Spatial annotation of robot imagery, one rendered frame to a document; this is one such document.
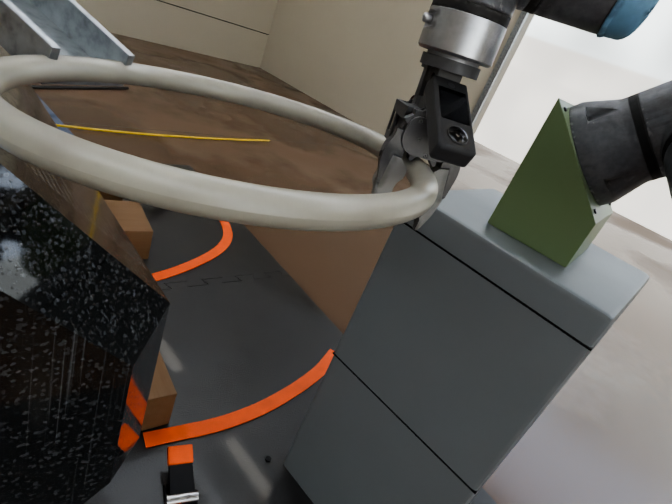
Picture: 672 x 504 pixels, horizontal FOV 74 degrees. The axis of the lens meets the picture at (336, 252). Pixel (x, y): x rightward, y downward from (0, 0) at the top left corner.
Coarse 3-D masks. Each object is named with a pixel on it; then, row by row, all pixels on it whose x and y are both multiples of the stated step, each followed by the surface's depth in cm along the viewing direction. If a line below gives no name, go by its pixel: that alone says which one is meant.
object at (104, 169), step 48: (0, 96) 35; (240, 96) 70; (0, 144) 31; (48, 144) 30; (96, 144) 30; (144, 192) 29; (192, 192) 30; (240, 192) 31; (288, 192) 32; (432, 192) 45
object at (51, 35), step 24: (0, 0) 51; (24, 0) 63; (48, 0) 62; (72, 0) 62; (0, 24) 52; (24, 24) 51; (48, 24) 62; (72, 24) 62; (96, 24) 61; (24, 48) 52; (48, 48) 51; (72, 48) 61; (96, 48) 62; (120, 48) 60
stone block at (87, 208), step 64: (0, 192) 49; (64, 192) 65; (0, 256) 48; (64, 256) 56; (128, 256) 71; (0, 320) 50; (64, 320) 55; (128, 320) 65; (0, 384) 55; (64, 384) 60; (128, 384) 66; (0, 448) 60; (64, 448) 67; (128, 448) 82
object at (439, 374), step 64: (448, 192) 94; (384, 256) 91; (448, 256) 81; (512, 256) 74; (384, 320) 93; (448, 320) 83; (512, 320) 75; (576, 320) 68; (320, 384) 108; (384, 384) 95; (448, 384) 84; (512, 384) 76; (320, 448) 111; (384, 448) 97; (448, 448) 86; (512, 448) 97
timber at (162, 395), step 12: (156, 372) 118; (156, 384) 115; (168, 384) 116; (156, 396) 112; (168, 396) 113; (156, 408) 113; (168, 408) 116; (144, 420) 114; (156, 420) 116; (168, 420) 119
